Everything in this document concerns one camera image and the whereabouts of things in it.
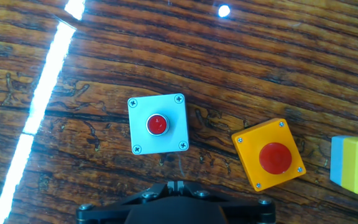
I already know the dark wooden board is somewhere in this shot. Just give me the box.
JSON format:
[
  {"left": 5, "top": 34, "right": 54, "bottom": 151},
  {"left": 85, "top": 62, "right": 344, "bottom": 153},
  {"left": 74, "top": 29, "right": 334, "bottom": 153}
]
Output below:
[{"left": 0, "top": 0, "right": 358, "bottom": 224}]

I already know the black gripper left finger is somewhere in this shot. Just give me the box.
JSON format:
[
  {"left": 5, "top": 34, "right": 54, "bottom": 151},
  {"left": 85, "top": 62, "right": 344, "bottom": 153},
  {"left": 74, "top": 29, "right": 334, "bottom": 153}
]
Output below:
[{"left": 76, "top": 182, "right": 177, "bottom": 224}]

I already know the orange box red button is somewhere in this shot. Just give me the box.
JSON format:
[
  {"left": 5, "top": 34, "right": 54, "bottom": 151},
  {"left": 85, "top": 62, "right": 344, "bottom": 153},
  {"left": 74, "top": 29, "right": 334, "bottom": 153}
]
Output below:
[{"left": 231, "top": 117, "right": 307, "bottom": 192}]

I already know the grey box small red button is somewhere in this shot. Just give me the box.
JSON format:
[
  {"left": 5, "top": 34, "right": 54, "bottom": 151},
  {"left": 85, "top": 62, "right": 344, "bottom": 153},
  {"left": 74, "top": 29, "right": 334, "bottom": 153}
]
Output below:
[{"left": 127, "top": 93, "right": 190, "bottom": 156}]

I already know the yellow box green button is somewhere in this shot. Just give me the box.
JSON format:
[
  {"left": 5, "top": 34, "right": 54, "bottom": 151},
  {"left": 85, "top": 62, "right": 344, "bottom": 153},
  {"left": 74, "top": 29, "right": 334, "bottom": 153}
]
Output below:
[{"left": 329, "top": 135, "right": 358, "bottom": 197}]

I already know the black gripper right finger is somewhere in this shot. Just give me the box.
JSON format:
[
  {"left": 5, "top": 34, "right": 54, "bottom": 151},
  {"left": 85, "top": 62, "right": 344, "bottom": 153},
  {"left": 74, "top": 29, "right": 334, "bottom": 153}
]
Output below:
[{"left": 176, "top": 182, "right": 276, "bottom": 224}]

